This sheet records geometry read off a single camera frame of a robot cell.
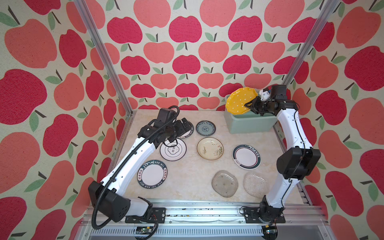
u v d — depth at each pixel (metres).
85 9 0.71
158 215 0.76
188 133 1.07
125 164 0.44
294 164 0.50
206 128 1.11
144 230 0.72
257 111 0.77
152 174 0.88
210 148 0.99
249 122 0.97
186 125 0.67
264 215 0.68
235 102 0.91
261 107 0.73
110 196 0.38
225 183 0.85
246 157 0.96
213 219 0.73
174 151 0.99
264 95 0.78
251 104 0.80
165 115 0.55
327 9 0.71
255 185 0.84
